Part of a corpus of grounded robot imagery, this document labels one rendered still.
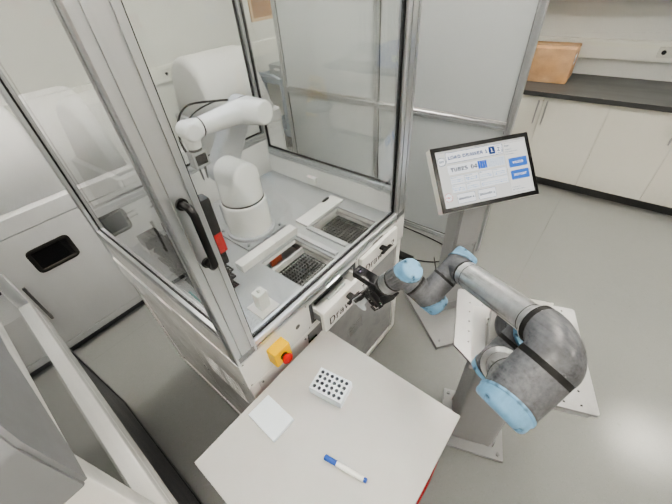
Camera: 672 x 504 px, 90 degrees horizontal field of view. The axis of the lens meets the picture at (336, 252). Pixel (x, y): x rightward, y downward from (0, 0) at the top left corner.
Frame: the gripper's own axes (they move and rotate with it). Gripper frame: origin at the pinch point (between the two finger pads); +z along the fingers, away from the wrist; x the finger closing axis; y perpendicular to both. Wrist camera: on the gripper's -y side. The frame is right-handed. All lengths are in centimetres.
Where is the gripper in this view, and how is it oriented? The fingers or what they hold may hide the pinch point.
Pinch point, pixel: (356, 297)
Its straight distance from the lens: 129.1
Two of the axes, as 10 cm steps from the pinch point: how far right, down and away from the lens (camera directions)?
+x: 6.3, -5.4, 5.6
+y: 6.7, 7.4, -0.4
